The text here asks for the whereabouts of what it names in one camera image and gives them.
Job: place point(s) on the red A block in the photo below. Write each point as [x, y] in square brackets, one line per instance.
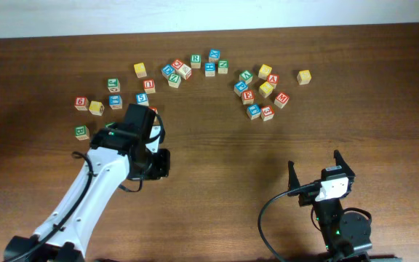
[273, 80]

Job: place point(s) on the blue I block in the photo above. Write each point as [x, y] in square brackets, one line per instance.
[115, 102]

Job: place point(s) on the green J block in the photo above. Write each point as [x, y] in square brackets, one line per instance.
[113, 85]

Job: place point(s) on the red E block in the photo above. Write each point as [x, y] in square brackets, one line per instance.
[247, 97]

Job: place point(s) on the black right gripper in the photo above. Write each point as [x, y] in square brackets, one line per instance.
[294, 180]

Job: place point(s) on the yellow block upper left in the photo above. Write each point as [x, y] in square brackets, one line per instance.
[140, 70]

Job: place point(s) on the blue T umbrella block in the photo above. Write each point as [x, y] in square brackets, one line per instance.
[253, 111]

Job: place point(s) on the green b block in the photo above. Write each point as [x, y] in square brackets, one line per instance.
[81, 132]
[108, 125]

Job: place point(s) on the green B block left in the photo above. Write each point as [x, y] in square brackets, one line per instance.
[81, 132]

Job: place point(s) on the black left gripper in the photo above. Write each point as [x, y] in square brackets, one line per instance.
[162, 168]

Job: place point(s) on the yellow block near A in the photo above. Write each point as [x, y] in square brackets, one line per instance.
[264, 71]

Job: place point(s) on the red 6 I block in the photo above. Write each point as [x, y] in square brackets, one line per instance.
[81, 104]

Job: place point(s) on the red U block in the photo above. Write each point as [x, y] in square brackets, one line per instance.
[149, 86]

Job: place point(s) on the green B block right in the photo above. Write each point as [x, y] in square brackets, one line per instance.
[108, 125]

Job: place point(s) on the blue P block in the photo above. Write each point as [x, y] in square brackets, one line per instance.
[240, 87]

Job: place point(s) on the blue X block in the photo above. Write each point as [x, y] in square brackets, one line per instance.
[214, 55]

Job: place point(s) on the blue H block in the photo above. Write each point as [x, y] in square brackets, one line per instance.
[209, 69]

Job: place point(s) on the green Z block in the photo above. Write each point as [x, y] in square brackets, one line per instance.
[174, 80]

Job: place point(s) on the yellow block centre right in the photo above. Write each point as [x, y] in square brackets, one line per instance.
[265, 89]

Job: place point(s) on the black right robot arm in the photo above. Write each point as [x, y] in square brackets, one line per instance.
[345, 231]

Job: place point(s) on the yellow block far right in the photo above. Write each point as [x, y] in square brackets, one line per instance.
[304, 77]

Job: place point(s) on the blue D block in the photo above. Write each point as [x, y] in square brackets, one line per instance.
[167, 70]

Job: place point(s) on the red 3 block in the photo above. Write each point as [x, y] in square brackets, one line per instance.
[267, 113]

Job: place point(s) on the red M block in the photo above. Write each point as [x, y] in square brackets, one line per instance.
[281, 100]

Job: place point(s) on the green R block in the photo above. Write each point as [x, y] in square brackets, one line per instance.
[195, 61]

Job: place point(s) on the green V block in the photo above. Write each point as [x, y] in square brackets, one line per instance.
[245, 76]

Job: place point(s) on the blue 5 block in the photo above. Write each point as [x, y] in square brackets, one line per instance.
[142, 99]

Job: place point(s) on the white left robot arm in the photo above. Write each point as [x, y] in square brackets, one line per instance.
[65, 234]

